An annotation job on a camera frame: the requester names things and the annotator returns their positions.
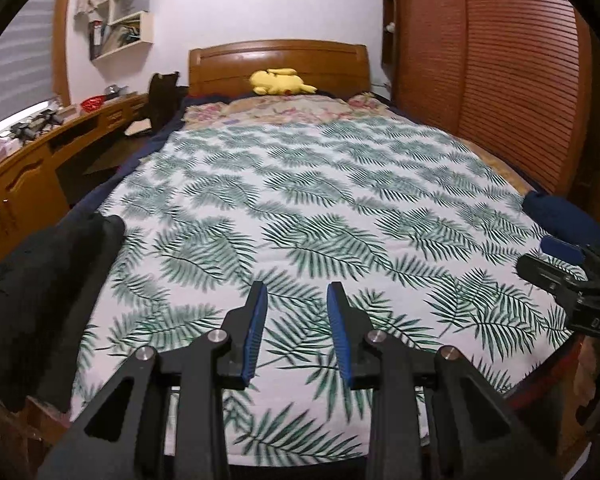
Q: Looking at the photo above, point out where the floral blanket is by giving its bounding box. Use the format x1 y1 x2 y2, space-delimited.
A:
182 92 536 196

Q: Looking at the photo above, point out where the dark chair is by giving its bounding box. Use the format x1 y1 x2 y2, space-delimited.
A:
125 71 184 137

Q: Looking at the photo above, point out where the grey window blind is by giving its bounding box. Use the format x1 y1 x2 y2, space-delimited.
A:
0 0 64 133

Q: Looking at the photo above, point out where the navy blue suit jacket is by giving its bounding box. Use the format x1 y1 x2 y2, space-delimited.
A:
522 191 600 257

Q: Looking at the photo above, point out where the black gadget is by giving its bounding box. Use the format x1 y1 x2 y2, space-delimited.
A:
35 109 64 129
10 119 39 142

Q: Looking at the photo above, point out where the wooden headboard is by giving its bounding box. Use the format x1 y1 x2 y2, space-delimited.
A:
187 39 371 99

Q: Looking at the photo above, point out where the person's right hand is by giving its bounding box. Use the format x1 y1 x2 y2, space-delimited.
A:
575 334 600 411

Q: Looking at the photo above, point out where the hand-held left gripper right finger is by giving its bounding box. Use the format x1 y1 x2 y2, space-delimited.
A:
326 281 563 480

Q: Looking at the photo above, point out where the black cloth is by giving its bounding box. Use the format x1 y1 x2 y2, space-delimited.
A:
0 212 127 411

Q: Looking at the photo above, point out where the white wall shelf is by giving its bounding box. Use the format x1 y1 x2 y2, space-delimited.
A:
87 0 157 64

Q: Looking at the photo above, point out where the wooden slatted wardrobe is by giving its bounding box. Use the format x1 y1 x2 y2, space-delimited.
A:
381 0 600 211

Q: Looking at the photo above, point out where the leaf print bed sheet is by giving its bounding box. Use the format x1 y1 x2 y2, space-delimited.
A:
70 115 588 467

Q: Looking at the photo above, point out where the wooden desk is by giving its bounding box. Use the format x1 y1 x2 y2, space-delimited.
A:
0 92 149 272

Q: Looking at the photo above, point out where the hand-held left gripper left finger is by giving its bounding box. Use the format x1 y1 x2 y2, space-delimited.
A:
37 281 269 480

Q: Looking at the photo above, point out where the yellow plush toy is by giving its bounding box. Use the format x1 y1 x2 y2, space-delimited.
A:
249 67 319 97

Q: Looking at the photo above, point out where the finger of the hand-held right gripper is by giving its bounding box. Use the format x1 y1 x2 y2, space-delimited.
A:
517 254 589 306
540 236 589 267

